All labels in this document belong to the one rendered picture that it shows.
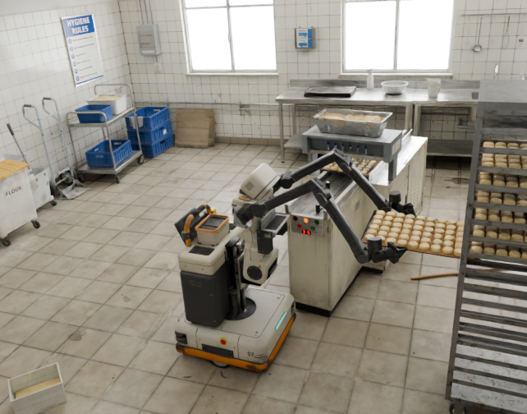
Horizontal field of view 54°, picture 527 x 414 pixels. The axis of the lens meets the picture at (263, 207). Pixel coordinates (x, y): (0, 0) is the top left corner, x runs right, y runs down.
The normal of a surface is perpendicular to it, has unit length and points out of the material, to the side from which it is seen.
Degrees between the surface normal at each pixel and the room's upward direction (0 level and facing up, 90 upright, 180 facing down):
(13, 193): 92
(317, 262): 90
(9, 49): 90
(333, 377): 0
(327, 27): 90
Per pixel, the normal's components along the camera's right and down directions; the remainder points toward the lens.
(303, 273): -0.48, 0.39
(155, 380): -0.06, -0.91
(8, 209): 0.92, 0.14
